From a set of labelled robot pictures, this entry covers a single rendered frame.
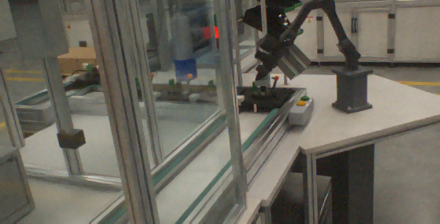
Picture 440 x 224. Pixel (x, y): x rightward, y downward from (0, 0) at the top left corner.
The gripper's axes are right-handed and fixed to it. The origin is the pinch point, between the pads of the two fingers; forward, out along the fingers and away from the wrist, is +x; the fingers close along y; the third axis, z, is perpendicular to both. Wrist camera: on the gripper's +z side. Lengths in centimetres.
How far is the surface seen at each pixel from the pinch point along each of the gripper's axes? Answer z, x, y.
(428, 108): -72, -34, -20
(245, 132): -13.5, 10.1, 35.4
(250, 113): -8.9, 14.1, 12.0
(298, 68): -12.3, -2.8, -32.6
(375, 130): -56, -20, 11
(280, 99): -15.9, 0.8, 6.3
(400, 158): -119, 39, -135
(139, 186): -4, -25, 133
